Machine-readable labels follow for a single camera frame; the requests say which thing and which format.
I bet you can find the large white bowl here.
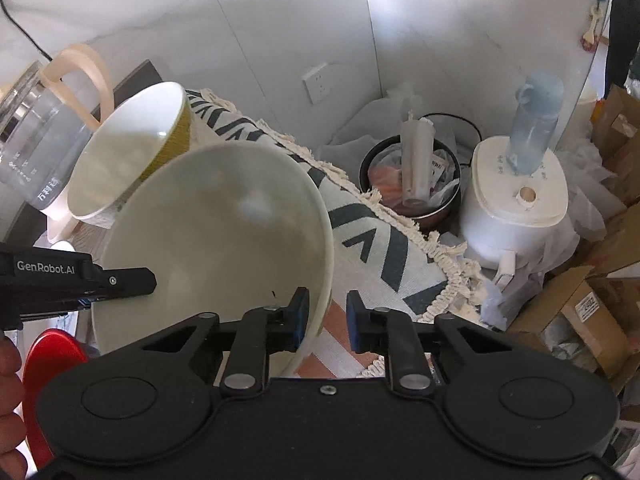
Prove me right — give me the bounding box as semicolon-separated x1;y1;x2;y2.
91;141;334;376

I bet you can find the dark pot with clutter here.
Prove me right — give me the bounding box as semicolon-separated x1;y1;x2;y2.
359;136;462;232

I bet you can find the glass kettle beige handle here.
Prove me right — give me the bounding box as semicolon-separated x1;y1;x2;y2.
1;44;115;210

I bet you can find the person's left hand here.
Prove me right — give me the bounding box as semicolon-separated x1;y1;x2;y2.
0;336;27;479

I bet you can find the patterned white table cloth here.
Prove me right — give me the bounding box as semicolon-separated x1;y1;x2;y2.
186;89;486;377

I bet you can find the beige kettle base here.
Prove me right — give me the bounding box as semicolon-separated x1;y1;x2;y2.
41;185;79;244

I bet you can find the black kettle power cable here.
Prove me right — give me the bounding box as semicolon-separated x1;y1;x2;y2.
0;0;54;63

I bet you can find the white wall socket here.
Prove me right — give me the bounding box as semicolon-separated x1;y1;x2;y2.
303;63;332;105

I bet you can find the white bowl yellow outside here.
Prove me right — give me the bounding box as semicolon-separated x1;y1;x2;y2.
67;81;191;229

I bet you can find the blue water bottle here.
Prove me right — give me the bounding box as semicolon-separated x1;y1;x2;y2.
506;70;564;176

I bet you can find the red bowl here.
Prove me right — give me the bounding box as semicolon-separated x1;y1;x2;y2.
22;328;91;468

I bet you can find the cardboard box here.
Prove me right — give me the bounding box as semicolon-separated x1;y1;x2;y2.
506;266;631;379

